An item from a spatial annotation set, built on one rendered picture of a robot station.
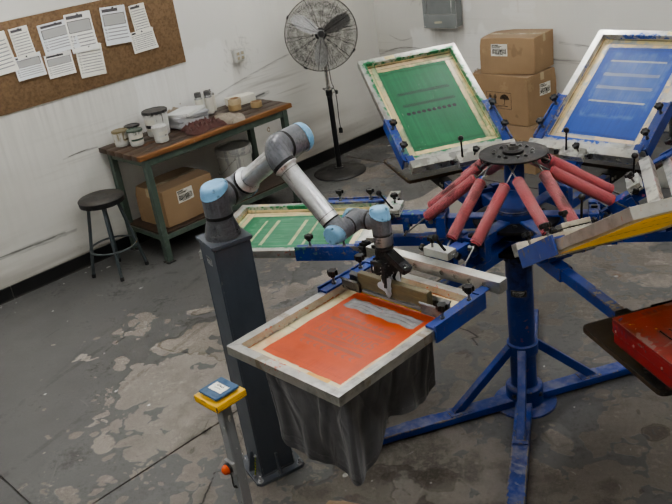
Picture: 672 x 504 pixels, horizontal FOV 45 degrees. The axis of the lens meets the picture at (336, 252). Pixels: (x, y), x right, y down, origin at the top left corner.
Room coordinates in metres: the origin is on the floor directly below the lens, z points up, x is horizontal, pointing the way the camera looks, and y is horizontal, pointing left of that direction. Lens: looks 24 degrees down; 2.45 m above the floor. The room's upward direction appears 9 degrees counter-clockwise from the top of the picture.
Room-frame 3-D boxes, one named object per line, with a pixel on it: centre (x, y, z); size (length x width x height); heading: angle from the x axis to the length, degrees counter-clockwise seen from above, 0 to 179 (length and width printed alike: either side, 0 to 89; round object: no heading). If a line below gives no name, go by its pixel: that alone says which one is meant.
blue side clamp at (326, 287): (2.99, -0.03, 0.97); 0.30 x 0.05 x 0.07; 132
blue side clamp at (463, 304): (2.58, -0.40, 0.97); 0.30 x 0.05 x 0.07; 132
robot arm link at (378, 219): (2.78, -0.18, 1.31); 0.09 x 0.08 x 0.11; 50
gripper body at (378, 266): (2.78, -0.18, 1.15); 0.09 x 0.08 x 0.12; 42
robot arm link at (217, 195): (3.14, 0.45, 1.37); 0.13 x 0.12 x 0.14; 140
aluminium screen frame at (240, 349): (2.62, -0.04, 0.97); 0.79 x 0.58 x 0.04; 132
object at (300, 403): (2.43, 0.18, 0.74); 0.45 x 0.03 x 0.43; 42
